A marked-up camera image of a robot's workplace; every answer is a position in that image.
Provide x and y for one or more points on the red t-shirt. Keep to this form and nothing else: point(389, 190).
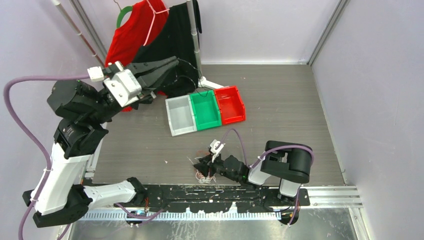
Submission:
point(129, 38)

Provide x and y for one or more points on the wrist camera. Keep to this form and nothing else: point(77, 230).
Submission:
point(124, 87)
point(215, 149)

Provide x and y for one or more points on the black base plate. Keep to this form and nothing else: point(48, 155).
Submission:
point(211, 199)

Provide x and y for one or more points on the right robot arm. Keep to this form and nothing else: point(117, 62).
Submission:
point(290, 162)

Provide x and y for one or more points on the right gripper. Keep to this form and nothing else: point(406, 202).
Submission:
point(206, 163)

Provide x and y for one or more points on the red white rod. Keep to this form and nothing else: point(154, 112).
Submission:
point(76, 29)

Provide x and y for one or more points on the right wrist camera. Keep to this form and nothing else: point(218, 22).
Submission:
point(215, 149)

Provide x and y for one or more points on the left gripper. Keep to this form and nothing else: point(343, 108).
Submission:
point(150, 79)

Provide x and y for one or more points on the green hanger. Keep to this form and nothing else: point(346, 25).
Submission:
point(123, 11)

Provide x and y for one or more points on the grey plastic bin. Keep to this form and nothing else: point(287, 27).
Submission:
point(180, 115)

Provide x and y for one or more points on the green plastic bin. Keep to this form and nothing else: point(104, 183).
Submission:
point(206, 111)

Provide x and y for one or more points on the pink hanger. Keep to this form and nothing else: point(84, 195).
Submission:
point(154, 13)

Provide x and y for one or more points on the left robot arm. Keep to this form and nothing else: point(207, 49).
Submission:
point(83, 111)

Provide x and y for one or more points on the black t-shirt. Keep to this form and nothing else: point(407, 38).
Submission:
point(175, 39)

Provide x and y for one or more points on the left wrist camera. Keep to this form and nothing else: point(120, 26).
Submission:
point(124, 87)

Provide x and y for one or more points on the white clothes rack stand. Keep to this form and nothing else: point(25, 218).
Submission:
point(196, 29)

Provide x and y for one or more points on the red plastic bin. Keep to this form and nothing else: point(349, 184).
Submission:
point(231, 106)

